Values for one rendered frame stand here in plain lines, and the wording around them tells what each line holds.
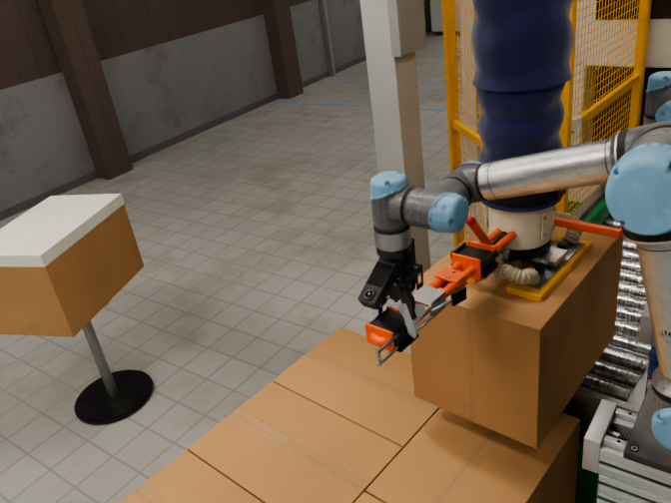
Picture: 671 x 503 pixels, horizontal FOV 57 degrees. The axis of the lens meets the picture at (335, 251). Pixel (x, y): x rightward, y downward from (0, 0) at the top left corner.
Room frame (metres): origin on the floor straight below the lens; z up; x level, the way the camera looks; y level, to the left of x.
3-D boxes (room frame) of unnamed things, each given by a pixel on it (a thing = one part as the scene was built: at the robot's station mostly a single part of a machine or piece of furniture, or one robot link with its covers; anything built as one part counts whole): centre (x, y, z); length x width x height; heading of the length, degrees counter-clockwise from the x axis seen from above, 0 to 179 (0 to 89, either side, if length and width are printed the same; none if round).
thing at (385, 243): (1.13, -0.12, 1.43); 0.08 x 0.08 x 0.05
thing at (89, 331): (2.57, 1.25, 0.31); 0.40 x 0.40 x 0.62
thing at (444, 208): (1.07, -0.21, 1.50); 0.11 x 0.11 x 0.08; 49
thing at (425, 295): (1.21, -0.19, 1.20); 0.07 x 0.07 x 0.04; 45
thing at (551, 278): (1.47, -0.59, 1.10); 0.34 x 0.10 x 0.05; 135
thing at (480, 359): (1.55, -0.53, 0.87); 0.60 x 0.40 x 0.40; 136
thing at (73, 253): (2.57, 1.25, 0.82); 0.60 x 0.40 x 0.40; 162
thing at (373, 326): (1.12, -0.09, 1.20); 0.08 x 0.07 x 0.05; 135
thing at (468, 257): (1.36, -0.35, 1.20); 0.10 x 0.08 x 0.06; 45
